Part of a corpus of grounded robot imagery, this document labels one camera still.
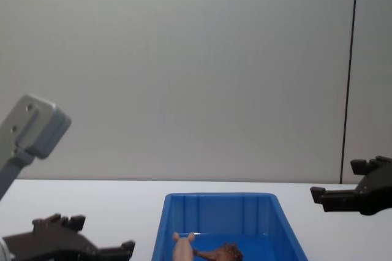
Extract pink toy pig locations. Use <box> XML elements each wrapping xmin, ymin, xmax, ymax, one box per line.
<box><xmin>172</xmin><ymin>232</ymin><xmax>197</xmax><ymax>261</ymax></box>

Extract blue plastic bin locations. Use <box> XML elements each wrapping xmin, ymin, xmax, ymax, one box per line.
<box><xmin>151</xmin><ymin>192</ymin><xmax>310</xmax><ymax>261</ymax></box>

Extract brown toy animal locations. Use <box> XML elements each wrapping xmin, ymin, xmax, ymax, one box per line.
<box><xmin>192</xmin><ymin>242</ymin><xmax>245</xmax><ymax>261</ymax></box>

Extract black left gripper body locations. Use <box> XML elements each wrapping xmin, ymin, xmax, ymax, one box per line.
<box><xmin>1</xmin><ymin>230</ymin><xmax>104</xmax><ymax>261</ymax></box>

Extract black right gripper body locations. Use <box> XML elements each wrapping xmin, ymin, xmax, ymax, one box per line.
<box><xmin>354</xmin><ymin>169</ymin><xmax>392</xmax><ymax>217</ymax></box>

